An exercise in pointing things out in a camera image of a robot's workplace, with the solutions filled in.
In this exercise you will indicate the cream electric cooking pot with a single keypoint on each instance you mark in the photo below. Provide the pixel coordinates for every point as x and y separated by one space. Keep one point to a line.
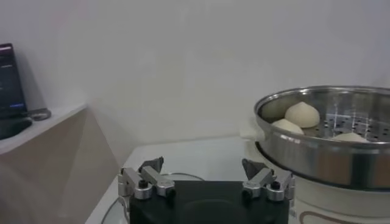
335 204

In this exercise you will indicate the stainless steel steamer basket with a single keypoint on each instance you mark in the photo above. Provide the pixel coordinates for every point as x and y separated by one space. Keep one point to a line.
320 161

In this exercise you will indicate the white desk with mouse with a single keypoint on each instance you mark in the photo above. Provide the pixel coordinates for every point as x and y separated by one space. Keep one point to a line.
61 146

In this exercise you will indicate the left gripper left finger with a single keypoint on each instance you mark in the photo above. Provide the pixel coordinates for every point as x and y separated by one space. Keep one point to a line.
155 181

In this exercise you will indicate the white steamed baozi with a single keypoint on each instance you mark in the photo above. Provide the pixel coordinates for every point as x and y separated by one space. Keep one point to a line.
302 115
350 137
286 125

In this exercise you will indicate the black computer mouse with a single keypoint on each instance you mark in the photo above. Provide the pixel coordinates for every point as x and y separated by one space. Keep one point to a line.
12 128

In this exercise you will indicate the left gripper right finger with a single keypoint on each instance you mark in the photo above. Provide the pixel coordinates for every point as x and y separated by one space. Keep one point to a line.
262 179

